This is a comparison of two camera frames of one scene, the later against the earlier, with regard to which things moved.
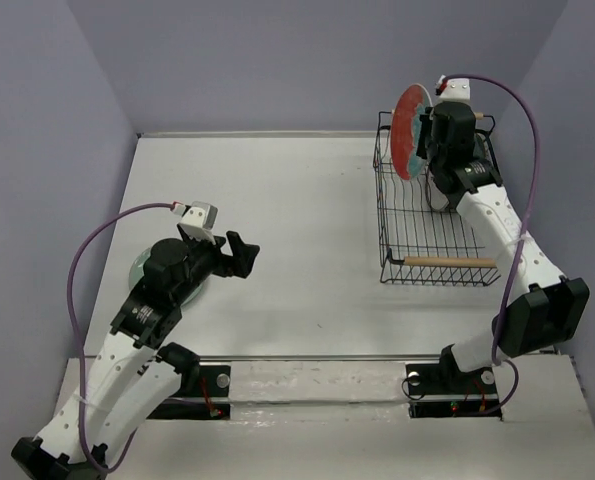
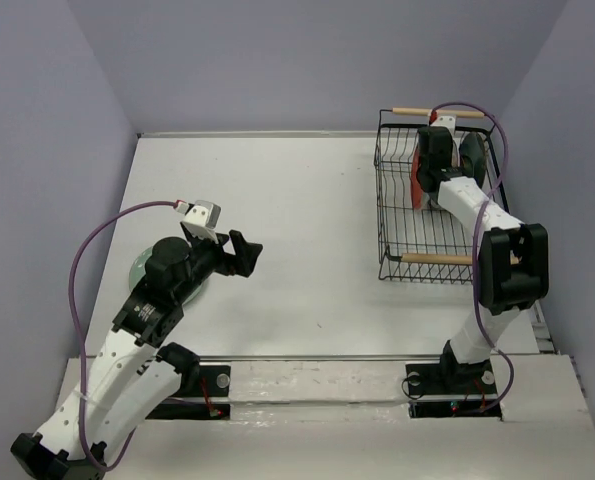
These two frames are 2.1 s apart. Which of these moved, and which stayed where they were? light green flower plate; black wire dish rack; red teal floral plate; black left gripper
Moved: red teal floral plate
Stayed: black left gripper; black wire dish rack; light green flower plate
